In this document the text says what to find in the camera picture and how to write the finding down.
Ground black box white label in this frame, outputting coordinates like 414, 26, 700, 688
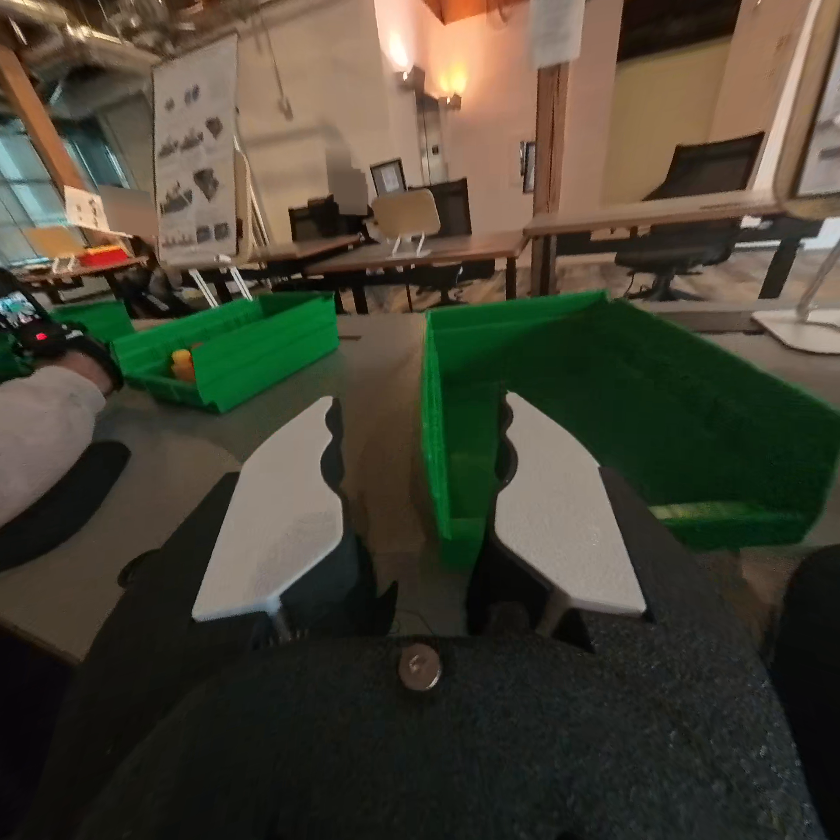
369, 157, 408, 196

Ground black textured mat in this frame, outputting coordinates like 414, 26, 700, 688
0, 441, 132, 572

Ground rounded wooden board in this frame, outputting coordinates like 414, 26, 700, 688
372, 188, 441, 237

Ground black mouse pad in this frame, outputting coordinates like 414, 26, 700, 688
771, 545, 840, 815

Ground silver ventilation duct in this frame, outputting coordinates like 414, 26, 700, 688
0, 0, 153, 70

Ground white paper notice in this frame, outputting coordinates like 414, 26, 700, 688
530, 0, 586, 70

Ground black computer monitor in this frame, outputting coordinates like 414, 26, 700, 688
289, 196, 342, 241

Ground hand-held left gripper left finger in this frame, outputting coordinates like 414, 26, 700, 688
192, 395, 349, 642

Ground wooden desk black legs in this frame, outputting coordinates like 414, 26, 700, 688
524, 190, 823, 299
305, 231, 530, 316

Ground black office chair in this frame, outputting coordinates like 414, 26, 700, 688
616, 131, 767, 303

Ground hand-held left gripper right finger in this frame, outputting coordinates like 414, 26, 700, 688
492, 392, 648, 635

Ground instruction poster board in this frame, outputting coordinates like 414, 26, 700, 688
774, 0, 840, 221

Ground black cabinet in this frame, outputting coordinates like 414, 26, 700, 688
427, 177, 472, 237

